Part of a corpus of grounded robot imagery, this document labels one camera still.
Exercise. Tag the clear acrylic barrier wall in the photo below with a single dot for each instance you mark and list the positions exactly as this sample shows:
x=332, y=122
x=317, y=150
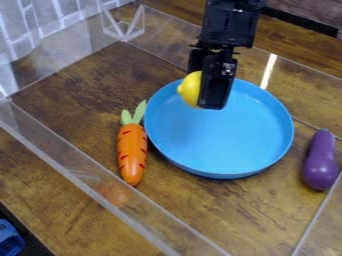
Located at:
x=82, y=59

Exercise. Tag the blue round plastic tray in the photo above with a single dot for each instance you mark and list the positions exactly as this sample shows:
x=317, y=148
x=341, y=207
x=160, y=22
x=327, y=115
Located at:
x=222, y=144

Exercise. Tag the blue object at corner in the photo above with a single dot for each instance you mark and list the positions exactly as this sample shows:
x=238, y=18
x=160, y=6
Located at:
x=11, y=240

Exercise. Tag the orange toy carrot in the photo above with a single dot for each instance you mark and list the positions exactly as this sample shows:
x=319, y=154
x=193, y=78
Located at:
x=132, y=142

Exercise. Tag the yellow toy lemon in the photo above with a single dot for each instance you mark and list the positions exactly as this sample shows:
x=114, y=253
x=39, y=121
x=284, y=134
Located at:
x=189, y=89

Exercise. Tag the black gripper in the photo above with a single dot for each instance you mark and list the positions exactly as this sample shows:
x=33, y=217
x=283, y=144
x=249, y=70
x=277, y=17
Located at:
x=229, y=27

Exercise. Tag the purple toy eggplant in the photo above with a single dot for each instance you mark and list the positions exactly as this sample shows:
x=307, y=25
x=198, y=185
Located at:
x=321, y=167

